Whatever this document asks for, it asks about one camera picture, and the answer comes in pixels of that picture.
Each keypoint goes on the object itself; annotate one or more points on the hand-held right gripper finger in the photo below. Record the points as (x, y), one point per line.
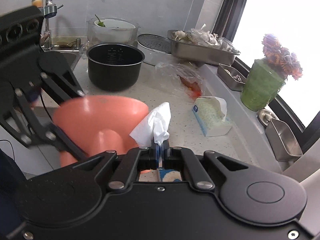
(163, 156)
(157, 156)

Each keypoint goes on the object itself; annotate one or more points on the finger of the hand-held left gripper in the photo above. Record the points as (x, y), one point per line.
(70, 147)
(60, 90)

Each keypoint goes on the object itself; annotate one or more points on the blue patterned sponge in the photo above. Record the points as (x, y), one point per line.
(170, 176)

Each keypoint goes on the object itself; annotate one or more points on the white paper tissue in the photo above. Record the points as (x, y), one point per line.
(155, 120)

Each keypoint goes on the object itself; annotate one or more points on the orange footed bowl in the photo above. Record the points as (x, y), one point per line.
(100, 115)

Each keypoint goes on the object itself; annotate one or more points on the white bowl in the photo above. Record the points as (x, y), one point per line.
(117, 32)

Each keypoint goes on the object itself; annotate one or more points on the steel faucet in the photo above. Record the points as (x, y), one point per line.
(47, 37)

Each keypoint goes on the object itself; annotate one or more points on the steel sink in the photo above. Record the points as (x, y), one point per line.
(71, 58)

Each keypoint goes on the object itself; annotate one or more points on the small glass jar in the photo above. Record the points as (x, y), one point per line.
(37, 2)

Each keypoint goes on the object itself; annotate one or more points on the black cooker inner pot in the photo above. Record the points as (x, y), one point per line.
(112, 77)

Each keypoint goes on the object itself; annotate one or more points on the patterned tissue box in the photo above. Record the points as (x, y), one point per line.
(210, 120)

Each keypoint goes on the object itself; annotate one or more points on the clear plastic container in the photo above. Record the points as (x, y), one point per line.
(91, 37)

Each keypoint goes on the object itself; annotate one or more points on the person's dark blue clothing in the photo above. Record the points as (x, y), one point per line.
(10, 180)

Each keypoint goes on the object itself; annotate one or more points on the green pepper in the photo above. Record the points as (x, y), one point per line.
(101, 24)

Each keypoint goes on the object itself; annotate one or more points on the small steel tray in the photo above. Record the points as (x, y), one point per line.
(225, 76)
(282, 142)

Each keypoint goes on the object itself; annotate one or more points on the white round steamer tray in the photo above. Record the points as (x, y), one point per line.
(152, 45)

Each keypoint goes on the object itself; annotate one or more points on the large steel tray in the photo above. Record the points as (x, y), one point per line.
(200, 55)

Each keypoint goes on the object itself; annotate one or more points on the round metal lid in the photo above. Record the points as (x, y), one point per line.
(266, 116)

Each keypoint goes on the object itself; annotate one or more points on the green vase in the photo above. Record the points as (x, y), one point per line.
(260, 87)

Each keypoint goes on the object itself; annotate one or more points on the garlic bulb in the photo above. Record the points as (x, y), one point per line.
(178, 33)

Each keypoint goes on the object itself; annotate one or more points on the clear plastic food bag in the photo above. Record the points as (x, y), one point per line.
(207, 37)

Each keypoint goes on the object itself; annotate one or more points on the dried orange flowers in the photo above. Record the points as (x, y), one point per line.
(280, 55)

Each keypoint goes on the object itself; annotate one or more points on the black window frame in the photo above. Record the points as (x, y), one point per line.
(232, 10)

